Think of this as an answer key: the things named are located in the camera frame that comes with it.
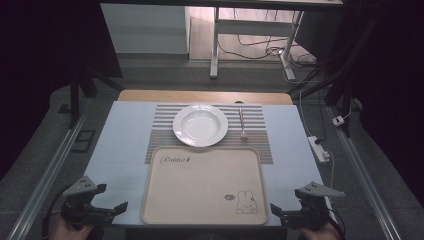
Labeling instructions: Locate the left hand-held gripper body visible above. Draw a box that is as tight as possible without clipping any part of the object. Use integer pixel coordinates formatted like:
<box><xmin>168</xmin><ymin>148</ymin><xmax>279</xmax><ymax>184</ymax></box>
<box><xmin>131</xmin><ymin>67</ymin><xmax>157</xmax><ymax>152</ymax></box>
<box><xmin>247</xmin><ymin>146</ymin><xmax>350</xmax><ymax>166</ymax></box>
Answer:
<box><xmin>59</xmin><ymin>175</ymin><xmax>117</xmax><ymax>231</ymax></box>

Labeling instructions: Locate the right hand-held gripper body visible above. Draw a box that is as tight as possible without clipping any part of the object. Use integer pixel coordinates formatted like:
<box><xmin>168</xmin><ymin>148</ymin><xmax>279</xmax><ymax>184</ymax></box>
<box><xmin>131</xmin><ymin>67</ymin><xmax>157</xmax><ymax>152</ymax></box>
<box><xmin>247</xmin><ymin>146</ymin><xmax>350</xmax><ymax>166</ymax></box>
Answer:
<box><xmin>280</xmin><ymin>180</ymin><xmax>346</xmax><ymax>232</ymax></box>

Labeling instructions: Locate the person's right hand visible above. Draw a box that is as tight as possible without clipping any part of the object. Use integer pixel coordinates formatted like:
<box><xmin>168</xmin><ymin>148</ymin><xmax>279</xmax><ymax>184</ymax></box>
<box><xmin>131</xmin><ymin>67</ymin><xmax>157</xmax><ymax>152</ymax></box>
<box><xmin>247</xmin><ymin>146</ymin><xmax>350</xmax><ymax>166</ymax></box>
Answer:
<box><xmin>297</xmin><ymin>221</ymin><xmax>341</xmax><ymax>240</ymax></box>

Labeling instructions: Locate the person's left hand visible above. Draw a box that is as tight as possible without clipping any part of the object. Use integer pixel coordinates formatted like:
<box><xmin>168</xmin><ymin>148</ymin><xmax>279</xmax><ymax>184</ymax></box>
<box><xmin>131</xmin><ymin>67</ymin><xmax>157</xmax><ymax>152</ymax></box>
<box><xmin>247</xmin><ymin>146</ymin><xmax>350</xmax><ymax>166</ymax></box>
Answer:
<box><xmin>49</xmin><ymin>215</ymin><xmax>97</xmax><ymax>240</ymax></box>

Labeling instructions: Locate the pale blue table sheet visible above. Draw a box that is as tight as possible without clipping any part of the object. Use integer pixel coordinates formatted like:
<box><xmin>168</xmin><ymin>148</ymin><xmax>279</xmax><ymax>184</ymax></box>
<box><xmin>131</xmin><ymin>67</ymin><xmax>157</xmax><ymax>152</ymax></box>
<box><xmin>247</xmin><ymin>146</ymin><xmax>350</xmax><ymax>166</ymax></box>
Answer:
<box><xmin>83</xmin><ymin>100</ymin><xmax>334</xmax><ymax>228</ymax></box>

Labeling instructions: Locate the striped woven placemat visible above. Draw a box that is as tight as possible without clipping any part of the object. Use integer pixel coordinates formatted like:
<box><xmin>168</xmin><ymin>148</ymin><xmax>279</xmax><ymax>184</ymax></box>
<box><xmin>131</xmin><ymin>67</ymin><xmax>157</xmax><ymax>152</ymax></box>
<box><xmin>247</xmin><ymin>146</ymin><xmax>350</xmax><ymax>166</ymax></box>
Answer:
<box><xmin>144</xmin><ymin>103</ymin><xmax>274</xmax><ymax>165</ymax></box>

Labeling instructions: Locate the beige tray with rabbit print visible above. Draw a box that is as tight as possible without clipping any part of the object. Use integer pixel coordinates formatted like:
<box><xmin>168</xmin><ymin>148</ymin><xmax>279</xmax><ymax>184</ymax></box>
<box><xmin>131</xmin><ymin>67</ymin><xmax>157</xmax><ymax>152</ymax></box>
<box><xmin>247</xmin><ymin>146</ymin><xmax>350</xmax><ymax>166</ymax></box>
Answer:
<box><xmin>140</xmin><ymin>145</ymin><xmax>270</xmax><ymax>226</ymax></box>

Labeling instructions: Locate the metal spoon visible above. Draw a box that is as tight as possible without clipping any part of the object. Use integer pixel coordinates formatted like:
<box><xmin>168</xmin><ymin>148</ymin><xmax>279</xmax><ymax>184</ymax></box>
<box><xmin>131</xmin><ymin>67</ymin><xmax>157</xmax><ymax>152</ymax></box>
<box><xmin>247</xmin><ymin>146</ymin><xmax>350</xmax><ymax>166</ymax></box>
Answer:
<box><xmin>237</xmin><ymin>107</ymin><xmax>250</xmax><ymax>140</ymax></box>

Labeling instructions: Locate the black metal stand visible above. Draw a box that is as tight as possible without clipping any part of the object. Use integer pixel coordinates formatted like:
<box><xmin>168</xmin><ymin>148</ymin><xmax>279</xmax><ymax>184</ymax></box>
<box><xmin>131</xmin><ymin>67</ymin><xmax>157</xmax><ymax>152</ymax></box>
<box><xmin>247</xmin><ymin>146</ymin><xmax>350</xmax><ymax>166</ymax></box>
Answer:
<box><xmin>288</xmin><ymin>0</ymin><xmax>388</xmax><ymax>138</ymax></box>
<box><xmin>67</xmin><ymin>64</ymin><xmax>125</xmax><ymax>130</ymax></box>

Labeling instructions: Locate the white round plate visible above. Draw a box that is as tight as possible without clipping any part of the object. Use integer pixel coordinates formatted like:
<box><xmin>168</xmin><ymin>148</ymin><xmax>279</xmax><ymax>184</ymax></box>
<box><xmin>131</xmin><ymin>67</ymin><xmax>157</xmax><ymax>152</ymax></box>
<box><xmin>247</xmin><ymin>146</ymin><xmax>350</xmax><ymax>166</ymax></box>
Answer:
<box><xmin>172</xmin><ymin>103</ymin><xmax>230</xmax><ymax>148</ymax></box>

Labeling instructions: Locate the white cabinet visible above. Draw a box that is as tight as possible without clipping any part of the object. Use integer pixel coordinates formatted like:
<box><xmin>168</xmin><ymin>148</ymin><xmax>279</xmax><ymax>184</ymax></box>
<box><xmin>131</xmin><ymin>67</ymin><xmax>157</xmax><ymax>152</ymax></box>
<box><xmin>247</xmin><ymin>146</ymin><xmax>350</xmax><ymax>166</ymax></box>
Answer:
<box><xmin>100</xmin><ymin>3</ymin><xmax>190</xmax><ymax>55</ymax></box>

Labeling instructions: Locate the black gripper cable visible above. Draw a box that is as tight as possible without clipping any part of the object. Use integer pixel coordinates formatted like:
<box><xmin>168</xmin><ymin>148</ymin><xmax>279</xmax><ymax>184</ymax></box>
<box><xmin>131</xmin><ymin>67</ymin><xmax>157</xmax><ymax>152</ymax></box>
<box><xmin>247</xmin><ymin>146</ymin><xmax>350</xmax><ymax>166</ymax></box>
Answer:
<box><xmin>328</xmin><ymin>207</ymin><xmax>348</xmax><ymax>240</ymax></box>
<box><xmin>41</xmin><ymin>185</ymin><xmax>69</xmax><ymax>240</ymax></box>

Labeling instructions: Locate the white power strip cable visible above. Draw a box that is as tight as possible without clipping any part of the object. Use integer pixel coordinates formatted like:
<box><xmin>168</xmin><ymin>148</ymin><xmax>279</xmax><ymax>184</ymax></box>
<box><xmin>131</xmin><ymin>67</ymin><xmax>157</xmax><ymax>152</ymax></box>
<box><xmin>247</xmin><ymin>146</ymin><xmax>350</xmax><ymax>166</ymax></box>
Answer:
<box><xmin>327</xmin><ymin>151</ymin><xmax>336</xmax><ymax>190</ymax></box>

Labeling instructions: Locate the aluminium floor rail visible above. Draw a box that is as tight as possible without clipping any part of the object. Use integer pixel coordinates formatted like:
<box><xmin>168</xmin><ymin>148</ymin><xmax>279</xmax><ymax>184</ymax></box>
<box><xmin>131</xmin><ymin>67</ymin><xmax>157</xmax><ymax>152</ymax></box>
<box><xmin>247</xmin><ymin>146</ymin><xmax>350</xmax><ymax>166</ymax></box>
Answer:
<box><xmin>6</xmin><ymin>112</ymin><xmax>88</xmax><ymax>240</ymax></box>
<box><xmin>328</xmin><ymin>106</ymin><xmax>405</xmax><ymax>240</ymax></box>

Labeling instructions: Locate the tangle of floor cables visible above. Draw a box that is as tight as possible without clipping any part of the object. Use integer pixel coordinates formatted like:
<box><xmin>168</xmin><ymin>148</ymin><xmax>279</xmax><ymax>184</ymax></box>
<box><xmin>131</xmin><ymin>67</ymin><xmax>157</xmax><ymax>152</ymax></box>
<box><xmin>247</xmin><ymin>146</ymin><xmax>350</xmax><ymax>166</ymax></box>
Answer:
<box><xmin>217</xmin><ymin>9</ymin><xmax>318</xmax><ymax>69</ymax></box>

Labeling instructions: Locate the white desk frame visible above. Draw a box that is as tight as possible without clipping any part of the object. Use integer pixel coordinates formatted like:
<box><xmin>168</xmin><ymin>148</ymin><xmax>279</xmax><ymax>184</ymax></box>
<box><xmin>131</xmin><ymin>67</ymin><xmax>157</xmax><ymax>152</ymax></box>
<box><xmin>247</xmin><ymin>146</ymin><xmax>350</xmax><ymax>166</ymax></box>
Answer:
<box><xmin>209</xmin><ymin>6</ymin><xmax>305</xmax><ymax>81</ymax></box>

